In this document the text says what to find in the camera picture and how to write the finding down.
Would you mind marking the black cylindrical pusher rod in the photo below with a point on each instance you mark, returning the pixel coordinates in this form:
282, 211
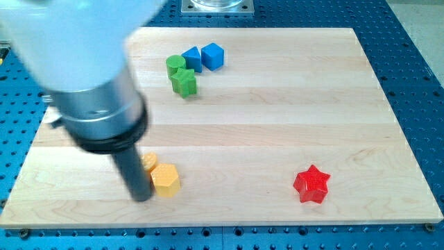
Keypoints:
130, 166

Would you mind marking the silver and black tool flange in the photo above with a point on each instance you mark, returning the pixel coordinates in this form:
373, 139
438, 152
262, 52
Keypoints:
105, 119

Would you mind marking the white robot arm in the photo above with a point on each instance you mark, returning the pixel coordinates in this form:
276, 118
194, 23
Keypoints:
75, 50

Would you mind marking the yellow heart block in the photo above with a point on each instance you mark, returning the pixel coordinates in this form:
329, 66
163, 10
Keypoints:
149, 161

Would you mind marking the blue cube block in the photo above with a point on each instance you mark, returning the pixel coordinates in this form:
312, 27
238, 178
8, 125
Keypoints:
213, 56

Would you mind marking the yellow hexagon block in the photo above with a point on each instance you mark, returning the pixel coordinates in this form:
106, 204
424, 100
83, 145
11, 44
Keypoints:
166, 180

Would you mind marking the green cross block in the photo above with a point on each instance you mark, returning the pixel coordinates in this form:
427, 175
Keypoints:
184, 82

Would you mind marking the green cylinder block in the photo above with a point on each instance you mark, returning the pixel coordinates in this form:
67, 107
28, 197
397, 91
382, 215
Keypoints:
174, 63

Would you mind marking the blue triangle block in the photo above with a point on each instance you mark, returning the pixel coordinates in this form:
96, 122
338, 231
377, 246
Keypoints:
193, 59

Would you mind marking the light wooden board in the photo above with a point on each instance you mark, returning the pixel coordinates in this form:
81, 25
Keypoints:
285, 99

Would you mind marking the red star block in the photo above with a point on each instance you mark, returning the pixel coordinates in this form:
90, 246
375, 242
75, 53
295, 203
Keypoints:
312, 185

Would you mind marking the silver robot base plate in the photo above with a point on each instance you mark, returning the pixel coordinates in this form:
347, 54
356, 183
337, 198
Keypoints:
216, 7

